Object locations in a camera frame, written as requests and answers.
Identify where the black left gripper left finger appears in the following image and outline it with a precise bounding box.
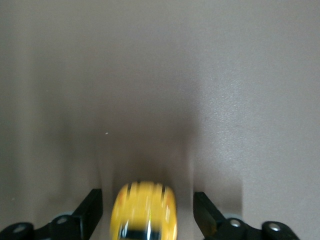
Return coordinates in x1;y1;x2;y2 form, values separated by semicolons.
0;189;104;240

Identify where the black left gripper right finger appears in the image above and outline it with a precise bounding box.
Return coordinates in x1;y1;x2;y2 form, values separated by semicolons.
194;191;300;240

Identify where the yellow toy beetle car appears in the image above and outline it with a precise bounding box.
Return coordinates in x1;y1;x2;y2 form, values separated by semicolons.
109;181;179;240

